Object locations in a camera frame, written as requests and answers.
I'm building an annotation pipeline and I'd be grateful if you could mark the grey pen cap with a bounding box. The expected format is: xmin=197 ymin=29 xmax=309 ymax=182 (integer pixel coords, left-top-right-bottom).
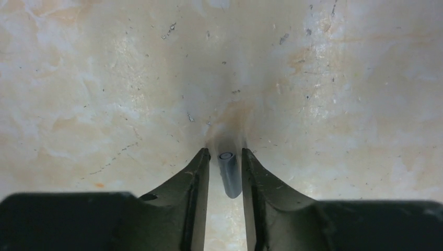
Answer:
xmin=217 ymin=152 xmax=242 ymax=199

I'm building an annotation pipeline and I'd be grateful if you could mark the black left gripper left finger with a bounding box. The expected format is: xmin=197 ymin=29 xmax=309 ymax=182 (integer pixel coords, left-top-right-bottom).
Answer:
xmin=1 ymin=148 xmax=211 ymax=250

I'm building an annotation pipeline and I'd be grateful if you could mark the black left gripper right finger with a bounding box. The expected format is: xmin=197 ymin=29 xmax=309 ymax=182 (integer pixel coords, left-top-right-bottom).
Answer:
xmin=241 ymin=148 xmax=442 ymax=250

